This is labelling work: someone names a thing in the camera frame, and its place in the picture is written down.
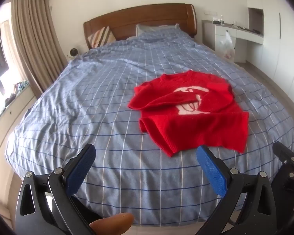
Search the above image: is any red knitted sweater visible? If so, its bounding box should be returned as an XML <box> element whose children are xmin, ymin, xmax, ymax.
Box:
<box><xmin>127</xmin><ymin>70</ymin><xmax>250</xmax><ymax>157</ymax></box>

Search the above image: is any wooden bed headboard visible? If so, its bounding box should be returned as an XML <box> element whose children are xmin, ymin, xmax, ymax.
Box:
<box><xmin>83</xmin><ymin>4</ymin><xmax>198</xmax><ymax>49</ymax></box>

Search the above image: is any round white appliance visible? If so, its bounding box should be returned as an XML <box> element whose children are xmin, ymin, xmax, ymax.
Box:
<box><xmin>67</xmin><ymin>48</ymin><xmax>80</xmax><ymax>60</ymax></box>

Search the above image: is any striped cushion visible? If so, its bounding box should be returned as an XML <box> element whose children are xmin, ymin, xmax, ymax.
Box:
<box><xmin>87</xmin><ymin>26</ymin><xmax>117</xmax><ymax>49</ymax></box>

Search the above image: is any white desk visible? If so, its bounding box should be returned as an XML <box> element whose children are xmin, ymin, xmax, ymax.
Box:
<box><xmin>202</xmin><ymin>19</ymin><xmax>264</xmax><ymax>64</ymax></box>

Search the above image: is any beige curtain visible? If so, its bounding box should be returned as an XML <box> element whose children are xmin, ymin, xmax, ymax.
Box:
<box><xmin>10</xmin><ymin>0</ymin><xmax>69</xmax><ymax>96</ymax></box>

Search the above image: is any bed with blue checked cover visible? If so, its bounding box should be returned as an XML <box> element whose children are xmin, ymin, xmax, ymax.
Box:
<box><xmin>5</xmin><ymin>28</ymin><xmax>294</xmax><ymax>226</ymax></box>

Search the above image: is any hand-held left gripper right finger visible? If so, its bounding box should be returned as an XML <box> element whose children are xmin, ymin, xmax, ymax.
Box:
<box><xmin>193</xmin><ymin>145</ymin><xmax>278</xmax><ymax>235</ymax></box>

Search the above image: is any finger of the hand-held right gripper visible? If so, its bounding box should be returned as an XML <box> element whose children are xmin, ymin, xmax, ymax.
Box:
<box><xmin>272</xmin><ymin>141</ymin><xmax>294</xmax><ymax>174</ymax></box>

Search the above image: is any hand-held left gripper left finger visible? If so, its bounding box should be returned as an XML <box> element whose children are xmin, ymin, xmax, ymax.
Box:
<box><xmin>15</xmin><ymin>143</ymin><xmax>96</xmax><ymax>235</ymax></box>

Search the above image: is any pile of cloth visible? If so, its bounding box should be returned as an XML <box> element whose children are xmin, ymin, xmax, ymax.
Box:
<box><xmin>13</xmin><ymin>80</ymin><xmax>30</xmax><ymax>94</ymax></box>

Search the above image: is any blue-grey pillow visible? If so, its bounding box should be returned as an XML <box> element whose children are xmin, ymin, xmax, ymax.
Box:
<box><xmin>136</xmin><ymin>23</ymin><xmax>180</xmax><ymax>37</ymax></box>

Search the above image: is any white wardrobe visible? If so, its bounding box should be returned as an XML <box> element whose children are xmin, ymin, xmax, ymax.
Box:
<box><xmin>246</xmin><ymin>5</ymin><xmax>294</xmax><ymax>120</ymax></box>

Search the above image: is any white plastic bag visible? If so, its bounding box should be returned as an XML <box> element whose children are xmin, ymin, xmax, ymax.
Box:
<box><xmin>217</xmin><ymin>31</ymin><xmax>236</xmax><ymax>60</ymax></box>

